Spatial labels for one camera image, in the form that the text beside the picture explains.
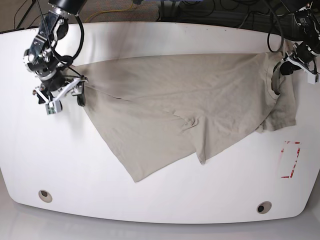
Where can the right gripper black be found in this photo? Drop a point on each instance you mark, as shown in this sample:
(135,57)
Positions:
(76,90)

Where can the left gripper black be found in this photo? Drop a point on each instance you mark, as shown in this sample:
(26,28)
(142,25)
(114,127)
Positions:
(287,68)

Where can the beige t-shirt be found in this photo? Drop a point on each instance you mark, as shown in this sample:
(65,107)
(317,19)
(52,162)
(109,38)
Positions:
(154,110)

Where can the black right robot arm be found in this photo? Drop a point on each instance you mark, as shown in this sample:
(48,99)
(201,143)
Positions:
(55,71)

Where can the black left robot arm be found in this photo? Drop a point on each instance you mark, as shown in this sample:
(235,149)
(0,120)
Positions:
(305,17)

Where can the red tape rectangle marking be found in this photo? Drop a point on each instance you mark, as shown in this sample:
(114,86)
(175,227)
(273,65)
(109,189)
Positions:
(289,156)

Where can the left table grommet hole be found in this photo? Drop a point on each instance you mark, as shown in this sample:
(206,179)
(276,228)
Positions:
(45,196)

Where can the table grommet hole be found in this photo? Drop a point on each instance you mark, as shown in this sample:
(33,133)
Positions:
(45,196)
(264,207)

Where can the right table grommet hole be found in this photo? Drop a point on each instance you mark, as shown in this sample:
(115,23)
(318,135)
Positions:
(264,207)

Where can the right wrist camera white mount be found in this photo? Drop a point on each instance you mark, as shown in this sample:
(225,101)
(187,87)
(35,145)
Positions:
(57,107)

